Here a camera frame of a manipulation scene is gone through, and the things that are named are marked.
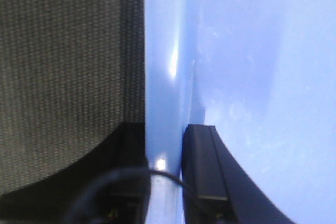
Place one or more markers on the dark grey table mat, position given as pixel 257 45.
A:
pixel 71 72

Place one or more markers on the blue plastic tray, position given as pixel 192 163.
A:
pixel 263 73

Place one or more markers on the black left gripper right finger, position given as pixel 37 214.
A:
pixel 224 193

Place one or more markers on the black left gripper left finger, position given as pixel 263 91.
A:
pixel 107 185

